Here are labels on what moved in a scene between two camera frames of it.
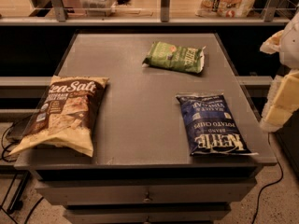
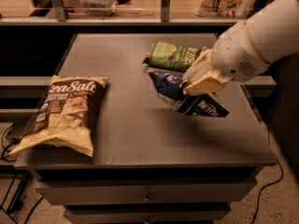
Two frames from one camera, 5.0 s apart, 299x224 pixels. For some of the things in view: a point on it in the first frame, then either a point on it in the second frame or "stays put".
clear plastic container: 99,1 stays put
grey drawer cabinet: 142,170 stays put
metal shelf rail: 62,19 stays put
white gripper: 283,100 -> 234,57
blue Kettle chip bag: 211,128 -> 170,90
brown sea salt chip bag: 67,115 stays put
